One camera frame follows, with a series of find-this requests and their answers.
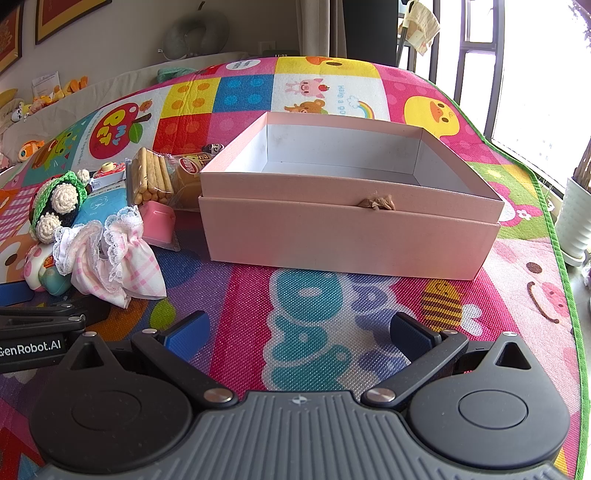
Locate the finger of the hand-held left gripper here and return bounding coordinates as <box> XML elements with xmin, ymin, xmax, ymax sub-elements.
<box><xmin>0</xmin><ymin>302</ymin><xmax>87</xmax><ymax>331</ymax></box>
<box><xmin>0</xmin><ymin>281</ymin><xmax>34</xmax><ymax>306</ymax></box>

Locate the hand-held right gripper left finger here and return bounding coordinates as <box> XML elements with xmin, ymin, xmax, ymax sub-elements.
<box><xmin>58</xmin><ymin>310</ymin><xmax>234</xmax><ymax>409</ymax></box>

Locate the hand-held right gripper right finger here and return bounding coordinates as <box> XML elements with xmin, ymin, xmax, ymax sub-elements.
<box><xmin>360</xmin><ymin>311</ymin><xmax>534</xmax><ymax>411</ymax></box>

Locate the cream round plastic toy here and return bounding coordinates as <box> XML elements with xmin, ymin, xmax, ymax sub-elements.
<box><xmin>23</xmin><ymin>242</ymin><xmax>61</xmax><ymax>292</ymax></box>

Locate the teal plastic toy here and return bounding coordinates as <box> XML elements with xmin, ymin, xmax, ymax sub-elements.
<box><xmin>41</xmin><ymin>268</ymin><xmax>74</xmax><ymax>296</ymax></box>

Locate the pink plaid lace cloth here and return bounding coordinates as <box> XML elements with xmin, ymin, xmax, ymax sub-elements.
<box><xmin>53</xmin><ymin>206</ymin><xmax>168</xmax><ymax>309</ymax></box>

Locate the green crochet doll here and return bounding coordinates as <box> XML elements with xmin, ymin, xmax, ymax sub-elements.
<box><xmin>28</xmin><ymin>169</ymin><xmax>90</xmax><ymax>243</ymax></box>

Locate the pink soap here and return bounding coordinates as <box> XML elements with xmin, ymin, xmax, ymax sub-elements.
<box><xmin>139</xmin><ymin>202</ymin><xmax>182</xmax><ymax>252</ymax></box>

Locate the light blue packet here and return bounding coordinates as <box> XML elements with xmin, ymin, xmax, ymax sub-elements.
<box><xmin>71</xmin><ymin>187</ymin><xmax>130</xmax><ymax>227</ymax></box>

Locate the pink cardboard box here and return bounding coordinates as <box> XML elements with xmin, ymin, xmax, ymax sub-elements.
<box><xmin>198</xmin><ymin>111</ymin><xmax>505</xmax><ymax>281</ymax></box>

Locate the small white packaged toy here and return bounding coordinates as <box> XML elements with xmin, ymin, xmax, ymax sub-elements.
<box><xmin>90</xmin><ymin>161</ymin><xmax>127</xmax><ymax>188</ymax></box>

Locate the biscuit stick packet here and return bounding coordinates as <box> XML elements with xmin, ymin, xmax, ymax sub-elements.
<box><xmin>126</xmin><ymin>148</ymin><xmax>175</xmax><ymax>206</ymax></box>

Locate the colourful cartoon play mat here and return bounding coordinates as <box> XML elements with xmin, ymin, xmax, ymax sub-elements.
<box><xmin>0</xmin><ymin>55</ymin><xmax>580</xmax><ymax>480</ymax></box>

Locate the white plant pot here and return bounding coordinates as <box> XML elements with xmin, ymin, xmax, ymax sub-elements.
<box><xmin>558</xmin><ymin>175</ymin><xmax>591</xmax><ymax>266</ymax></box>

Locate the pile of plush toys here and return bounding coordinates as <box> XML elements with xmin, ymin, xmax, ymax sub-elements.
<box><xmin>0</xmin><ymin>74</ymin><xmax>89</xmax><ymax>169</ymax></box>

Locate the white paper card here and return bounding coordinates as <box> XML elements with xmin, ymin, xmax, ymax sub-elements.
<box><xmin>31</xmin><ymin>71</ymin><xmax>61</xmax><ymax>97</ymax></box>

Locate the teal cloth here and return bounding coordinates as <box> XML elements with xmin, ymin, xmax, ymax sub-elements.
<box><xmin>157</xmin><ymin>67</ymin><xmax>199</xmax><ymax>84</ymax></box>

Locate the black window railing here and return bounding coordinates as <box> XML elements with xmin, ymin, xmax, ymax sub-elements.
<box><xmin>397</xmin><ymin>0</ymin><xmax>509</xmax><ymax>139</ymax></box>

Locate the grey neck pillow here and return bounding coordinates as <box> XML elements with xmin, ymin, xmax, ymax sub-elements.
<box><xmin>167</xmin><ymin>11</ymin><xmax>232</xmax><ymax>61</ymax></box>

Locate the cream hanging towel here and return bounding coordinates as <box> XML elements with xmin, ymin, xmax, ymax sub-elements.
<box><xmin>399</xmin><ymin>0</ymin><xmax>441</xmax><ymax>56</ymax></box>

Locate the beige curtain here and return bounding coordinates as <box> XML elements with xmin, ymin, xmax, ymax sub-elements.
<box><xmin>300</xmin><ymin>0</ymin><xmax>349</xmax><ymax>58</ymax></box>

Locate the framed red wall picture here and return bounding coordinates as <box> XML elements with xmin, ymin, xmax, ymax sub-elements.
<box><xmin>34</xmin><ymin>0</ymin><xmax>112</xmax><ymax>45</ymax></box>
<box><xmin>0</xmin><ymin>4</ymin><xmax>24</xmax><ymax>75</ymax></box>

